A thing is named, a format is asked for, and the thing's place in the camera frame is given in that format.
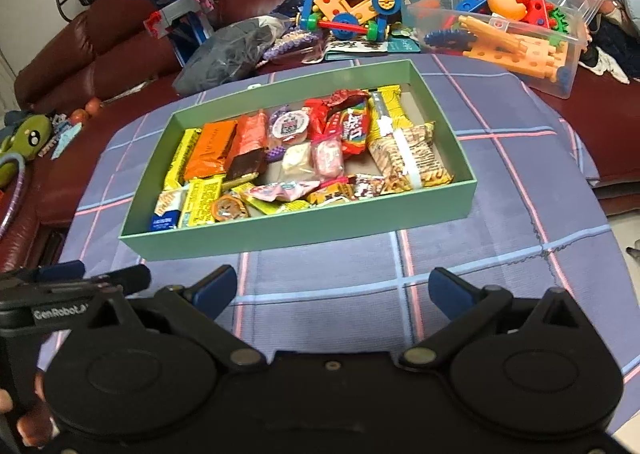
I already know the clear jelly cup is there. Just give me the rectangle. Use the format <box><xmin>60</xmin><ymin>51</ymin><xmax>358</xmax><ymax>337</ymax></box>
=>
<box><xmin>271</xmin><ymin>109</ymin><xmax>309</xmax><ymax>145</ymax></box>

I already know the rainbow skittles packet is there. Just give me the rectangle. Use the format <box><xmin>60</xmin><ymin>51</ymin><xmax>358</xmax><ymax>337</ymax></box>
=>
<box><xmin>324</xmin><ymin>102</ymin><xmax>371</xmax><ymax>158</ymax></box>

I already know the red foil snack packet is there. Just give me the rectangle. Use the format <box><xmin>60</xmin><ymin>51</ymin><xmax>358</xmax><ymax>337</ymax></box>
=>
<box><xmin>303</xmin><ymin>88</ymin><xmax>369</xmax><ymax>133</ymax></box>

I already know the person left hand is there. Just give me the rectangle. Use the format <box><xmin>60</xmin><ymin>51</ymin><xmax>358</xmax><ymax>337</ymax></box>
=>
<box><xmin>16</xmin><ymin>367</ymin><xmax>53</xmax><ymax>448</ymax></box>

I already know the green cardboard snack box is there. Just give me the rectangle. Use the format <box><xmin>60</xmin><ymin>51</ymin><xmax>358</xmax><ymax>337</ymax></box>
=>
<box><xmin>120</xmin><ymin>59</ymin><xmax>477</xmax><ymax>261</ymax></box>

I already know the yellow lemon candy box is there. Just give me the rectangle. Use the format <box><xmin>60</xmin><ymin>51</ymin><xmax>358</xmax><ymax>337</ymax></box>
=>
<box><xmin>178</xmin><ymin>174</ymin><xmax>224</xmax><ymax>229</ymax></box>

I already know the yellow snack bar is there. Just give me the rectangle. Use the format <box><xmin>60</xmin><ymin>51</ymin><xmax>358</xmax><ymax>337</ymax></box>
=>
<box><xmin>163</xmin><ymin>129</ymin><xmax>201</xmax><ymax>191</ymax></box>

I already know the red orange snack packet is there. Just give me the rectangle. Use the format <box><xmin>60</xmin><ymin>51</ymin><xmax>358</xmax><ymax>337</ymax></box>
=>
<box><xmin>226</xmin><ymin>109</ymin><xmax>268</xmax><ymax>180</ymax></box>

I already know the granola bar pack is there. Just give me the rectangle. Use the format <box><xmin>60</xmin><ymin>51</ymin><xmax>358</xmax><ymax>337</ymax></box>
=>
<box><xmin>368</xmin><ymin>122</ymin><xmax>454</xmax><ymax>194</ymax></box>

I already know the green plush toy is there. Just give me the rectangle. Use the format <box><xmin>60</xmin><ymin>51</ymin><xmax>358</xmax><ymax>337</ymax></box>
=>
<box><xmin>1</xmin><ymin>115</ymin><xmax>52</xmax><ymax>187</ymax></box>

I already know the dark red leather sofa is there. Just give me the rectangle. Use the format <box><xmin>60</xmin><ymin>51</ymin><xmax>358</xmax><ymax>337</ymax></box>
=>
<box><xmin>1</xmin><ymin>0</ymin><xmax>639</xmax><ymax>271</ymax></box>

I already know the grey plastic bag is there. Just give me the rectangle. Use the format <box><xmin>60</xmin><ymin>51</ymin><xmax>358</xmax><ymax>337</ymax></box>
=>
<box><xmin>172</xmin><ymin>15</ymin><xmax>291</xmax><ymax>96</ymax></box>

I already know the purple crochet item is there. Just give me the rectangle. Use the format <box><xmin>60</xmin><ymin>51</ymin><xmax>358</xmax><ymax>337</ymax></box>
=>
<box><xmin>262</xmin><ymin>29</ymin><xmax>323</xmax><ymax>62</ymax></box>

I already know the blue grey robot toy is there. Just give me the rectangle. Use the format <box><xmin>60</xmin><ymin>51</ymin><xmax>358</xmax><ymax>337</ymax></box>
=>
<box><xmin>143</xmin><ymin>0</ymin><xmax>214</xmax><ymax>67</ymax></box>

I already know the clear plastic toy bin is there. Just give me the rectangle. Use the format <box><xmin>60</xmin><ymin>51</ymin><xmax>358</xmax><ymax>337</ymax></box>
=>
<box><xmin>401</xmin><ymin>0</ymin><xmax>603</xmax><ymax>98</ymax></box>

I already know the orange toy construction car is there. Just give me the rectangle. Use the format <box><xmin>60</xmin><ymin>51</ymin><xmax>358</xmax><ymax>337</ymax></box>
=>
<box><xmin>295</xmin><ymin>0</ymin><xmax>402</xmax><ymax>42</ymax></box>

